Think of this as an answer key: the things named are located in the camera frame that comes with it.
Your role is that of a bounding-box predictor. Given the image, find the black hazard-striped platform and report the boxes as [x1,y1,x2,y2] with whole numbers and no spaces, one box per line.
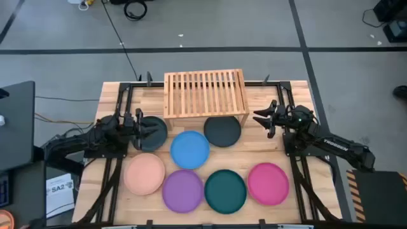
[346,169,407,223]

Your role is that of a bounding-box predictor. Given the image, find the slate grey plate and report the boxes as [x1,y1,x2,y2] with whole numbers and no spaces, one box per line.
[132,116,169,153]

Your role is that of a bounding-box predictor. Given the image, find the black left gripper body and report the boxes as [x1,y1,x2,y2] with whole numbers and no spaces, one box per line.
[122,108,144,152]

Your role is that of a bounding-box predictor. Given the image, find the bright blue plate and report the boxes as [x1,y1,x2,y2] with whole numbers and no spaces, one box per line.
[170,130,210,170]

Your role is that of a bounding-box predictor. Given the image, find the thin black floor cable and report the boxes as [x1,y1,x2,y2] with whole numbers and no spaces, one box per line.
[34,95,100,102]

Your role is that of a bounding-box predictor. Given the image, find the black box with screen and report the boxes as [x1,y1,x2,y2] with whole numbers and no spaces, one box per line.
[383,19,407,44]

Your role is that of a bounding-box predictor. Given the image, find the black equipment case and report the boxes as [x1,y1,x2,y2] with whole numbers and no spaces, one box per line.
[372,0,407,23]

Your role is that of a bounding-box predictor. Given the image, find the peach plate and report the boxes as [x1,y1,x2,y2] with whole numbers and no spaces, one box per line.
[123,152,166,197]

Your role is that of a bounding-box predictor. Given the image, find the purple plate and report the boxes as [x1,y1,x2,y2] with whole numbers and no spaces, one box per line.
[162,169,205,214]

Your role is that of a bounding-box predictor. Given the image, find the coiled black cable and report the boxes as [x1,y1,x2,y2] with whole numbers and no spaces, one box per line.
[123,0,148,22]

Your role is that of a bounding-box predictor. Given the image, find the orange round object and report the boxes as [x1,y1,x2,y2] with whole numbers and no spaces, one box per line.
[0,209,15,229]

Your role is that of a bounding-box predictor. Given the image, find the long black cable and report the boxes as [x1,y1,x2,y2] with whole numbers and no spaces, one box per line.
[100,0,141,81]

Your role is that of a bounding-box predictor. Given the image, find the black plate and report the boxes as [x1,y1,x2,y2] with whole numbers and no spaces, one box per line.
[203,116,242,148]

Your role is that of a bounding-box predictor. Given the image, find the white printed paper sheet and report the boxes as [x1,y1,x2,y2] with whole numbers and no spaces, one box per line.
[46,173,76,219]

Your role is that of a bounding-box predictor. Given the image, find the wooden slatted shelf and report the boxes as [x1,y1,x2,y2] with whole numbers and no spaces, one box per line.
[163,68,251,130]

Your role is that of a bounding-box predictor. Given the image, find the yellow floor cable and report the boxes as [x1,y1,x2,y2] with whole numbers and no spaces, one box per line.
[34,111,96,125]

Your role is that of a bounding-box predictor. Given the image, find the pink plate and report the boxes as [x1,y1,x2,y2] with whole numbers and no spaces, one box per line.
[246,162,290,207]

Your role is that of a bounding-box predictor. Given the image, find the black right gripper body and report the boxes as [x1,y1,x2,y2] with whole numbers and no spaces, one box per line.
[268,100,290,139]

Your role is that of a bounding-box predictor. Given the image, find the dark teal plate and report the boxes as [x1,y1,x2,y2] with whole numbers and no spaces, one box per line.
[203,169,247,215]

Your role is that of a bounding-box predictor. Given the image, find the person's shoe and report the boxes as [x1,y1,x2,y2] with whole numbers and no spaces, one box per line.
[392,85,407,100]

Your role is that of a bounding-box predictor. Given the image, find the black floor equipment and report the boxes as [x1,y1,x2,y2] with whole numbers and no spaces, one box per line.
[109,0,153,5]

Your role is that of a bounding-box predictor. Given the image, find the black aluminium table frame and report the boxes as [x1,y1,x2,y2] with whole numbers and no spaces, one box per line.
[78,81,343,225]

